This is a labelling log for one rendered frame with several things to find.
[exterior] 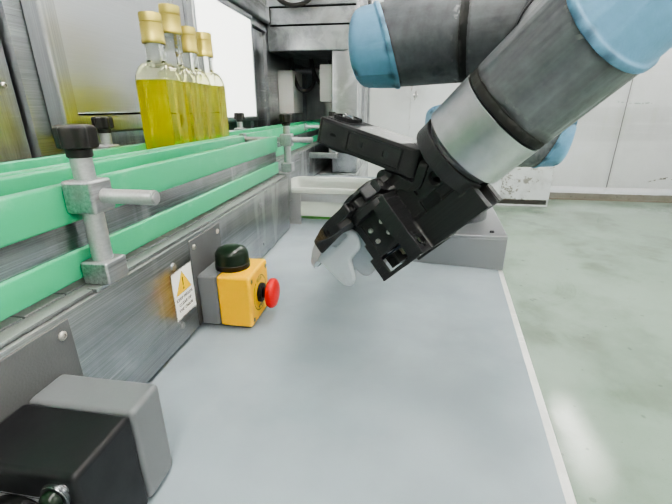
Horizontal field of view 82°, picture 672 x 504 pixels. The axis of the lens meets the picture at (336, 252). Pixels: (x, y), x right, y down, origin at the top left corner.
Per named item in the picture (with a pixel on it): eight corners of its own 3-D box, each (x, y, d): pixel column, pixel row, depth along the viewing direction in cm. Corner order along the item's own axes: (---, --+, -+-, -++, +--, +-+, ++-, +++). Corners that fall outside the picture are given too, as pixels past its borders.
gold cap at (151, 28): (149, 46, 64) (145, 15, 63) (169, 45, 64) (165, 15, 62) (137, 42, 61) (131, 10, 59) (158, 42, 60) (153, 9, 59)
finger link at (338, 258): (319, 308, 43) (371, 268, 37) (291, 264, 44) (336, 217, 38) (337, 298, 45) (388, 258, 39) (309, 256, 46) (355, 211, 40)
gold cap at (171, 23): (166, 35, 69) (163, 7, 67) (186, 36, 68) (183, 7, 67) (156, 32, 65) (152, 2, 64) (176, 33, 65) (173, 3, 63)
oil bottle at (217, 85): (211, 173, 90) (199, 72, 82) (234, 174, 89) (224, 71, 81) (199, 177, 85) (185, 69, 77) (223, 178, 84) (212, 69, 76)
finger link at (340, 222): (312, 257, 39) (364, 206, 33) (304, 245, 39) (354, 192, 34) (341, 245, 43) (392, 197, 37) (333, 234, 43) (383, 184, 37)
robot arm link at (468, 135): (453, 70, 26) (492, 77, 32) (408, 119, 29) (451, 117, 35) (523, 155, 25) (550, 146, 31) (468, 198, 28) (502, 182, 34)
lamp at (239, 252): (224, 259, 54) (221, 238, 53) (255, 261, 53) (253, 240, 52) (209, 272, 50) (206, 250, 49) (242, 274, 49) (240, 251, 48)
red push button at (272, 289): (257, 272, 53) (281, 273, 53) (259, 298, 55) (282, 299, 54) (246, 284, 50) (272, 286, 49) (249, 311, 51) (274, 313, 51)
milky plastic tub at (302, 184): (296, 205, 114) (295, 175, 110) (372, 208, 110) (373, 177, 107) (279, 221, 97) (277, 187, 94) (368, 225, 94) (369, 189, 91)
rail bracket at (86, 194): (110, 273, 36) (77, 123, 32) (183, 278, 35) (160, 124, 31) (77, 291, 33) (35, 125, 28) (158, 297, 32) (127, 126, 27)
